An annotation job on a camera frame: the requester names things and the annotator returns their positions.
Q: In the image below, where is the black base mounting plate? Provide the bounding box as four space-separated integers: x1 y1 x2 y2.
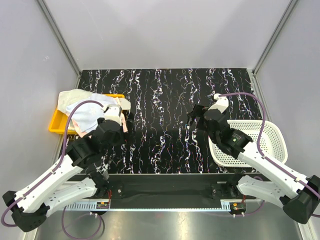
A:
79 173 257 210

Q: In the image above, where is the black marble pattern mat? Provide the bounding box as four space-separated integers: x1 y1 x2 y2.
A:
77 68 262 174

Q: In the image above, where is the right aluminium frame post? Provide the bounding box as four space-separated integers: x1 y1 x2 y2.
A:
252 0 301 76

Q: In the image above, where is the cream white towel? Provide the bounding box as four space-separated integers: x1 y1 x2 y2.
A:
57 89 93 116

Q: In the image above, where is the white perforated plastic basket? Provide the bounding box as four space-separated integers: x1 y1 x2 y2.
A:
207 119 289 168

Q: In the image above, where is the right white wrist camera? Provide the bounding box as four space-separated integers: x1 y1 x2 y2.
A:
209 93 229 113

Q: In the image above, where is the yellow plastic tray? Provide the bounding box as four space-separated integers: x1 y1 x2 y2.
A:
48 93 125 135

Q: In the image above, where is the light blue towel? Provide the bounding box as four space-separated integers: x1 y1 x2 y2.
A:
71 93 118 135

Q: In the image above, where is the left aluminium frame post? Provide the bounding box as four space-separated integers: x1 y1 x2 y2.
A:
35 0 82 77

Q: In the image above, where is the slotted cable duct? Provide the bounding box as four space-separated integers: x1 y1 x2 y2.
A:
65 201 110 211

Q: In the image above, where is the aluminium frame post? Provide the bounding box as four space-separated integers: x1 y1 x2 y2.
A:
35 0 82 77
252 0 301 76

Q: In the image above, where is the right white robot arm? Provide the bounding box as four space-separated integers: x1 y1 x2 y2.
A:
187 104 320 224

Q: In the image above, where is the pink towel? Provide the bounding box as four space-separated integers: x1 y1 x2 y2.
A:
71 97 131 137

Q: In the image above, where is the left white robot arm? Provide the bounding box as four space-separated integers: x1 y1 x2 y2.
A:
2 111 135 232

